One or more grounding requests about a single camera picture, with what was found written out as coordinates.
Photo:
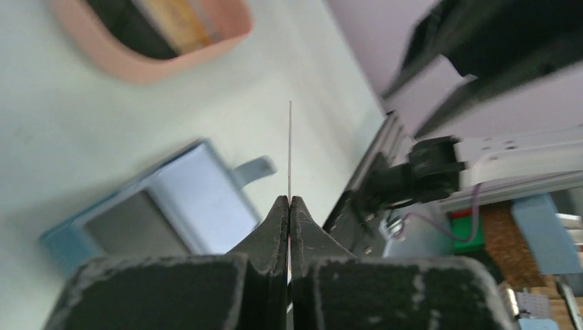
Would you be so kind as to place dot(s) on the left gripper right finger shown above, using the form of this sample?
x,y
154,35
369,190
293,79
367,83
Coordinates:
x,y
333,289

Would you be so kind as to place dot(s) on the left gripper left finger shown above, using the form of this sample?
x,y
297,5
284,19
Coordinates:
x,y
246,288

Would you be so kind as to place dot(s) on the blue card holder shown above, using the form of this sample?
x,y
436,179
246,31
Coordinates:
x,y
192,203

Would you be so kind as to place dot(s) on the aluminium frame rail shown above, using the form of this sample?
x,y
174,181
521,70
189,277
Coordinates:
x,y
387,140

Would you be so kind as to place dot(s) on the yellow card in tray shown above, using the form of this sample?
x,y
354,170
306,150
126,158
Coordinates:
x,y
183,24

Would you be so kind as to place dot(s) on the black card in tray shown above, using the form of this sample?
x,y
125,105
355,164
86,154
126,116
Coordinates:
x,y
126,23

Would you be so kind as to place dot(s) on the pink oval tray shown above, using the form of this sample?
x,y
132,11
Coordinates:
x,y
231,19

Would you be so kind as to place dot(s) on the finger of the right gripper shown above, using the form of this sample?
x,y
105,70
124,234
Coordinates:
x,y
498,46

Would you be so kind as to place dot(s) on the dark card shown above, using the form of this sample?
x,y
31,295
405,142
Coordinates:
x,y
135,226

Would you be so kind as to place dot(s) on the red white card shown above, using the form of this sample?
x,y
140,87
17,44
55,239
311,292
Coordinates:
x,y
289,192

